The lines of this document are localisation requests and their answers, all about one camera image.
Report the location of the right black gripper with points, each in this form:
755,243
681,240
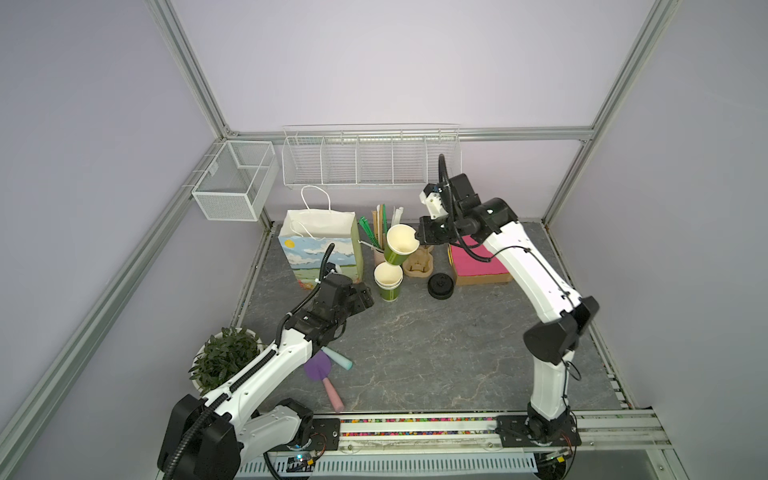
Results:
426,232

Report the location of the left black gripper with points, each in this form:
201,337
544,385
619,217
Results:
361,297

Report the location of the green paper cup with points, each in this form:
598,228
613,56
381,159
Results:
401,242

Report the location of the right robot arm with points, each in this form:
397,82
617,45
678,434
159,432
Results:
488,231

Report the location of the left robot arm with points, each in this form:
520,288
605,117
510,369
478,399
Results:
210,436

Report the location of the stack of green paper cups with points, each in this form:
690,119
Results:
388,279

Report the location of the pink napkin stack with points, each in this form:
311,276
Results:
466,267

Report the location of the pink utensil holder cup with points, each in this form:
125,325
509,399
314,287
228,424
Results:
379,256

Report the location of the teal toy shovel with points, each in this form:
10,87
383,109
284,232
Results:
338,358

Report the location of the white wrapped straws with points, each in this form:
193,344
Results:
397,216

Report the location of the painted paper gift bag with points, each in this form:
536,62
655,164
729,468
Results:
307,233

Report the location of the cardboard cup carrier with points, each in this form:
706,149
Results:
419,264

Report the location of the purple pink toy shovel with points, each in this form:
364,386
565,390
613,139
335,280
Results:
318,368

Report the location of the green stirrer sticks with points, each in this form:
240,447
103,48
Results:
364,224

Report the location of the cardboard napkin box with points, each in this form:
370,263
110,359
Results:
482,280

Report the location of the potted green plant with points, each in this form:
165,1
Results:
222,356

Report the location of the wide white wire basket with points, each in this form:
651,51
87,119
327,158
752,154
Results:
374,155

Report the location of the small white wire basket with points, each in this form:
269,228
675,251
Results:
236,183

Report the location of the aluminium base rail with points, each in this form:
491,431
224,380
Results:
584,430

